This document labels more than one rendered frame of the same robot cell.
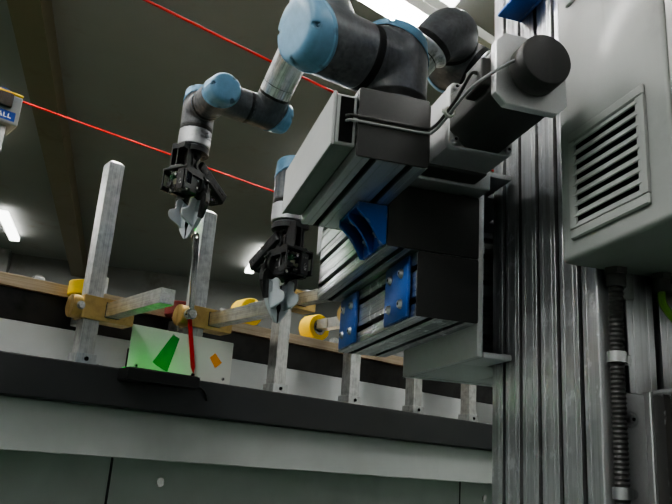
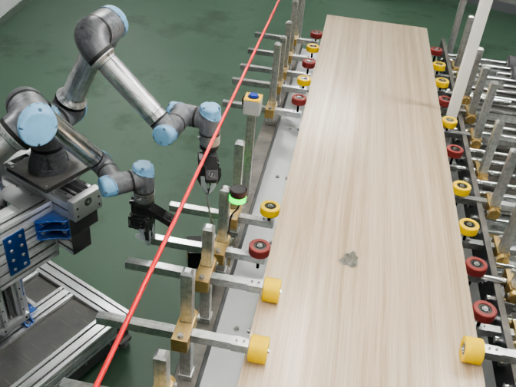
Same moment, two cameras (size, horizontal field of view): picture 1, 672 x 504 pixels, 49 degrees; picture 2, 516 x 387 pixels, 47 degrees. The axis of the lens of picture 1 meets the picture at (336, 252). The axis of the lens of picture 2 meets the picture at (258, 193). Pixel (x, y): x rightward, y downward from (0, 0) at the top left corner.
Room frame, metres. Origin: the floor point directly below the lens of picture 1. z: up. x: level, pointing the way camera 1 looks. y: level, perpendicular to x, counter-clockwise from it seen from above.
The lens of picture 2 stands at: (3.03, -0.79, 2.34)
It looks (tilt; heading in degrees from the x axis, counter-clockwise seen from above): 36 degrees down; 136
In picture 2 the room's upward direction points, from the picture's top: 6 degrees clockwise
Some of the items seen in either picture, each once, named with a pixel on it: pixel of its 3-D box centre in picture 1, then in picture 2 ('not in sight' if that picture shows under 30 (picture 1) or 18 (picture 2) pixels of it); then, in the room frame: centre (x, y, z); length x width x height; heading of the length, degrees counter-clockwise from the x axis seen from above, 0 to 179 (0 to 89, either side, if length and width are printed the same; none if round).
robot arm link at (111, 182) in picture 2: not in sight; (114, 181); (1.46, 0.01, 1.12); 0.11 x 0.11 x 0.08; 81
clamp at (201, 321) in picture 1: (202, 320); (221, 248); (1.71, 0.30, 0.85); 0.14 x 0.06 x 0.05; 130
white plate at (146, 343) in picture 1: (183, 355); not in sight; (1.66, 0.33, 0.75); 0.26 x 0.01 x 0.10; 130
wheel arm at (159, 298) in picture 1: (117, 310); (221, 215); (1.52, 0.45, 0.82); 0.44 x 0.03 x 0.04; 40
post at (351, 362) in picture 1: (354, 322); (186, 328); (2.01, -0.06, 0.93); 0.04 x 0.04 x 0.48; 40
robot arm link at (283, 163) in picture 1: (293, 183); (142, 177); (1.50, 0.10, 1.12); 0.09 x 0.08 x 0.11; 81
